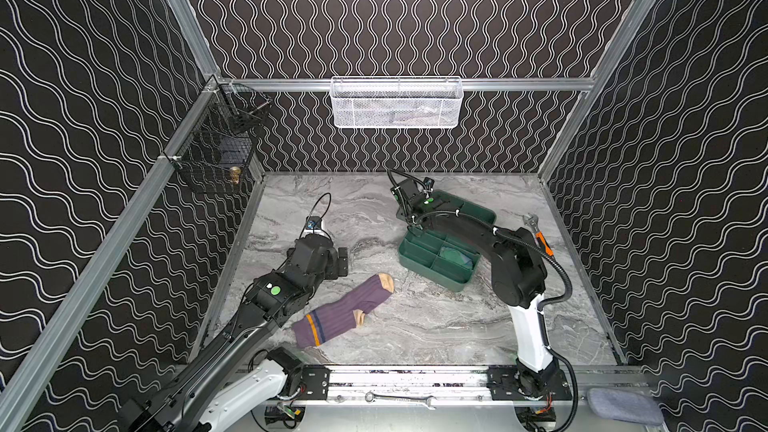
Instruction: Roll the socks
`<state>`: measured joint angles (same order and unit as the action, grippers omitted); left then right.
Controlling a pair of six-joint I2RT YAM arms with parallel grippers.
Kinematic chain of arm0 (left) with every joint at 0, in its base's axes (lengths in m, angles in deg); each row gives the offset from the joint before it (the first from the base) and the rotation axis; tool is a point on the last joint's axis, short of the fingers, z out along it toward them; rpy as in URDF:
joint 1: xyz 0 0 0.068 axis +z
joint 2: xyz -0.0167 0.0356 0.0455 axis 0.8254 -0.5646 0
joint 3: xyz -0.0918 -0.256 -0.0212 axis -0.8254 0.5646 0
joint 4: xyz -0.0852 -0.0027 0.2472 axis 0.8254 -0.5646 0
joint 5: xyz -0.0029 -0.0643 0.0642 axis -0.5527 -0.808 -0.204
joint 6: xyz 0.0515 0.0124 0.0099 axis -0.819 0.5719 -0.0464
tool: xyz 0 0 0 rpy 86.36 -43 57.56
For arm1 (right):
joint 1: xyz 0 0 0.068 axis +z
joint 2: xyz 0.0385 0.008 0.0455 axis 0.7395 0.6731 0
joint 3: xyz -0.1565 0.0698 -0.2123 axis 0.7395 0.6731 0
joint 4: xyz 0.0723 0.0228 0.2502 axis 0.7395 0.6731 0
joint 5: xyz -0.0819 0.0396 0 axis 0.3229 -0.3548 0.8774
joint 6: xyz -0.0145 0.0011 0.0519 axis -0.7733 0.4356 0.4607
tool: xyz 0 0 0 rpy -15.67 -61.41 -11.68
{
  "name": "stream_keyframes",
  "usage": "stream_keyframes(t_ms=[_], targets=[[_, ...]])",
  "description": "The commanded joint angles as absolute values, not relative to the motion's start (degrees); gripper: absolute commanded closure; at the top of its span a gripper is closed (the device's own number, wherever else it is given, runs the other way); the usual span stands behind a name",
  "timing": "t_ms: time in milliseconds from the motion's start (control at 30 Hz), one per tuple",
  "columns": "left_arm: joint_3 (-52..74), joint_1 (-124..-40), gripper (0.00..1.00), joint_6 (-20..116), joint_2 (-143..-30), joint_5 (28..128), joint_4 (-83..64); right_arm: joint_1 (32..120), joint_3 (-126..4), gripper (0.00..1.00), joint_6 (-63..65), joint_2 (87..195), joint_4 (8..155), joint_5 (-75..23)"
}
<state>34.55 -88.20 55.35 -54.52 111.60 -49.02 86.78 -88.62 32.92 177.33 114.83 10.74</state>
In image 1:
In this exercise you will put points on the white mesh wall basket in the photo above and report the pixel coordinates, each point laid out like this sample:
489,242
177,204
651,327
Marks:
396,102

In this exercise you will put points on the aluminium front rail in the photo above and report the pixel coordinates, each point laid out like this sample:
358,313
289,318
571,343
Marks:
449,385

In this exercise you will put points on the green divided plastic tray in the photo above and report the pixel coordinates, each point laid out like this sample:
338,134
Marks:
419,251

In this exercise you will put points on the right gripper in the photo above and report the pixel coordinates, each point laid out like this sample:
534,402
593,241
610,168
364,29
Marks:
405,198

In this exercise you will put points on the black wire wall basket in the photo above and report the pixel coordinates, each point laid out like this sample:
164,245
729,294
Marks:
227,135

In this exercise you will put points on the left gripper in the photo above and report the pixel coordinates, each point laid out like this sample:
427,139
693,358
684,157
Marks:
341,261

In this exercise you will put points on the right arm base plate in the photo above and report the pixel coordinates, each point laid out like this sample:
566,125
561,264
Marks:
509,383

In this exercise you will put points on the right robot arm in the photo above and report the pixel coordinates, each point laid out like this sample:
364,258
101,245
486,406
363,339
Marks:
524,274

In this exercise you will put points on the blue orange striped sock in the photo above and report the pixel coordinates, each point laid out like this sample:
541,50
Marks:
457,257

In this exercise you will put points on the brass padlock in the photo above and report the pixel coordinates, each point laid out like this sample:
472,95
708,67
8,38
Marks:
235,175

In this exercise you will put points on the purple striped sock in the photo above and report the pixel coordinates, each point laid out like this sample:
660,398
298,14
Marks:
334,319

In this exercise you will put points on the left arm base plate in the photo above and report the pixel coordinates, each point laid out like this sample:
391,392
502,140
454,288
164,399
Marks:
307,383

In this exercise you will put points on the grey cloth pad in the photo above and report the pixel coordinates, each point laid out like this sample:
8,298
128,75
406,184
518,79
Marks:
624,406

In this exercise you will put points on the silver combination wrench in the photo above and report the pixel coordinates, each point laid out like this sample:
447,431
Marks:
427,401

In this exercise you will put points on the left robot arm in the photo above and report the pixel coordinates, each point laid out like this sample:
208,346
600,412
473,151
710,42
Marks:
205,396

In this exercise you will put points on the orange handled adjustable wrench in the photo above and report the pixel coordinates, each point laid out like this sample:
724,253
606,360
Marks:
532,222

